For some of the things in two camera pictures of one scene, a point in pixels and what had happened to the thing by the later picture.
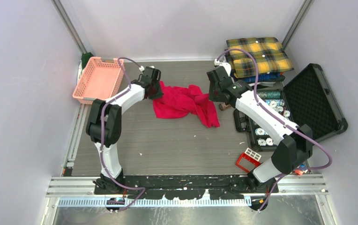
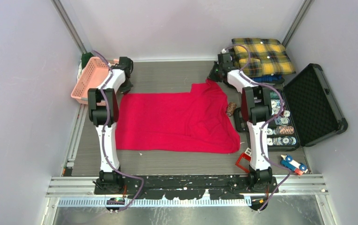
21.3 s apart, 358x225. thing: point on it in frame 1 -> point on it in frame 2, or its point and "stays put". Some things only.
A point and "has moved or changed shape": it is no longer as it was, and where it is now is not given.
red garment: (182, 102) has moved or changed shape
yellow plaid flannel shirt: (268, 53) stays put
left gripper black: (160, 94) -> (126, 89)
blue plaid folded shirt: (268, 77) stays put
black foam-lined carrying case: (305, 98) stays put
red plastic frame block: (256, 163) stays put
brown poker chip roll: (222, 106) -> (231, 108)
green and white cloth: (85, 57) stays put
